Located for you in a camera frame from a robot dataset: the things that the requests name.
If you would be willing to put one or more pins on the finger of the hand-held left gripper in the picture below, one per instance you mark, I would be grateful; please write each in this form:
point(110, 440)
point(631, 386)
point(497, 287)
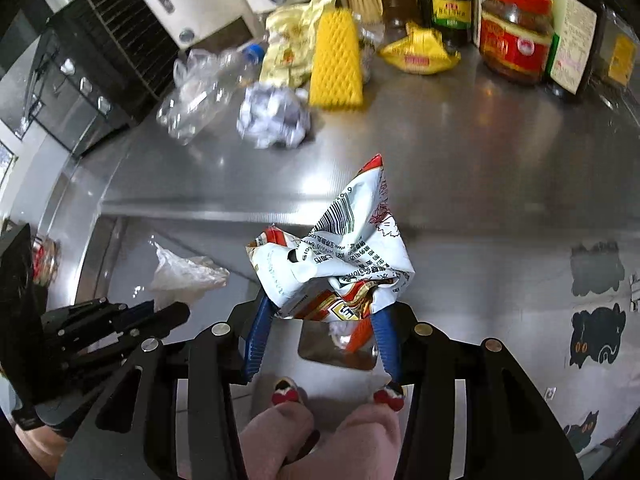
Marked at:
point(150, 322)
point(95, 317)

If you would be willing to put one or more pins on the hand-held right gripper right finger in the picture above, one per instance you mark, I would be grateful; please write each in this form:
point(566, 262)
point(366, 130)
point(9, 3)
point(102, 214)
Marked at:
point(386, 347)

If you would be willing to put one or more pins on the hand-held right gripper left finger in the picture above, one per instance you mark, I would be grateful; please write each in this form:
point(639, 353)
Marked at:
point(254, 342)

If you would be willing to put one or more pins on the metal tray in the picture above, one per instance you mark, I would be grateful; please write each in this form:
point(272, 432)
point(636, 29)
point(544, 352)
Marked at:
point(325, 347)

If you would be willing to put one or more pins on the white red snack wrapper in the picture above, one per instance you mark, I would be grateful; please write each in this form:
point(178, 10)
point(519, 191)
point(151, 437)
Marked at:
point(350, 255)

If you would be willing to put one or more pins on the golden yellow snack packet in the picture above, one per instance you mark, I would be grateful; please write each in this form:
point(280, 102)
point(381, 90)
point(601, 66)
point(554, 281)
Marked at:
point(417, 50)

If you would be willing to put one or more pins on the red black slipper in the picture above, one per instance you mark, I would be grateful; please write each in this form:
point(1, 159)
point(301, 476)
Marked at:
point(286, 392)
point(390, 396)

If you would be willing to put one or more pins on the clear plastic bag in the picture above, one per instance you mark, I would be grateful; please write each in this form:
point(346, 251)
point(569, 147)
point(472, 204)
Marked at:
point(182, 275)

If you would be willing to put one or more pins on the person's right leg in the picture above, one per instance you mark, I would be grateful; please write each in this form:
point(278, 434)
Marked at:
point(360, 440)

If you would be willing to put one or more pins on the black cat sticker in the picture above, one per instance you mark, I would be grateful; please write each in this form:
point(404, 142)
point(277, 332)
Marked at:
point(595, 335)

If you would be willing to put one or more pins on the small dark cat sticker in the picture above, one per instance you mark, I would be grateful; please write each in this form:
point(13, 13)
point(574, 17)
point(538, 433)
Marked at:
point(582, 432)

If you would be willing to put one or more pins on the grey cat sticker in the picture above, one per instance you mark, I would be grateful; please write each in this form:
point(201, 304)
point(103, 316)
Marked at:
point(597, 270)

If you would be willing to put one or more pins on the crumpled white paper ball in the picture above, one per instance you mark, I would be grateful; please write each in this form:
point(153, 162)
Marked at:
point(272, 115)

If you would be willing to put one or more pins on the crushed clear plastic bottle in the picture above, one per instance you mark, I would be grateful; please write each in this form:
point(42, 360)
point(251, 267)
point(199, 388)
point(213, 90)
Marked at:
point(205, 92)

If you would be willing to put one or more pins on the black slotted rack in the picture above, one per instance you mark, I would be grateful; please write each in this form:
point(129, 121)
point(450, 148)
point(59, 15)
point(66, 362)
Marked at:
point(107, 50)

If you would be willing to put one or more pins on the yellow foam net sleeve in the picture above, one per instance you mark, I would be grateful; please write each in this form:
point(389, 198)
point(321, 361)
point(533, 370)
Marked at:
point(336, 60)

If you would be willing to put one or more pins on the pale yellow crumpled wrapper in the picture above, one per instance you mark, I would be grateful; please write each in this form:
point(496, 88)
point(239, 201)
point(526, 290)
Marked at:
point(287, 42)

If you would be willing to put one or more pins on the red-lidded sauce jar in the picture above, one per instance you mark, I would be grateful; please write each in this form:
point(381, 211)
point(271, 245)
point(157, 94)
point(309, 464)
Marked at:
point(515, 35)

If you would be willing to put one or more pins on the dark bottle with yellow label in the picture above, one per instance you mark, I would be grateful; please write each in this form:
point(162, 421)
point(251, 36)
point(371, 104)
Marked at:
point(450, 5)

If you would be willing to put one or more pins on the dark bottle with white label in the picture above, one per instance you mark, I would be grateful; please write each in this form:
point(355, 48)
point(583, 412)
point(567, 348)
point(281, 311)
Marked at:
point(575, 35)

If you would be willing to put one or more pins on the clear container with yellow label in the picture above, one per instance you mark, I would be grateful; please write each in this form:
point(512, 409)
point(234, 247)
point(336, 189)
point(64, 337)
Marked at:
point(620, 55)

